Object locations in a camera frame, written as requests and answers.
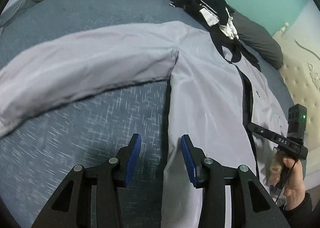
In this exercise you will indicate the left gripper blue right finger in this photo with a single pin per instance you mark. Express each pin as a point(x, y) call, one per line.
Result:
point(251, 204)

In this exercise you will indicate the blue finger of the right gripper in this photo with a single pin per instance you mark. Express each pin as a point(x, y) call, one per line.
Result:
point(261, 131)

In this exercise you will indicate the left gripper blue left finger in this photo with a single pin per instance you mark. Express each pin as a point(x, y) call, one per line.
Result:
point(70, 204)

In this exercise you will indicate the grey and black jacket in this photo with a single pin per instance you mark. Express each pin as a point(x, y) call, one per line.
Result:
point(38, 155)

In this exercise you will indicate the black and white clothes pile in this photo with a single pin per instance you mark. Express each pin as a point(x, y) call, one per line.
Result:
point(216, 17)

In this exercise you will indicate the person's right hand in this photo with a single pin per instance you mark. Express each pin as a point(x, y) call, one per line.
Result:
point(295, 189)

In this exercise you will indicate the cream tufted headboard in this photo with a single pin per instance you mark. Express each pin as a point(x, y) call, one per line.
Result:
point(300, 72)

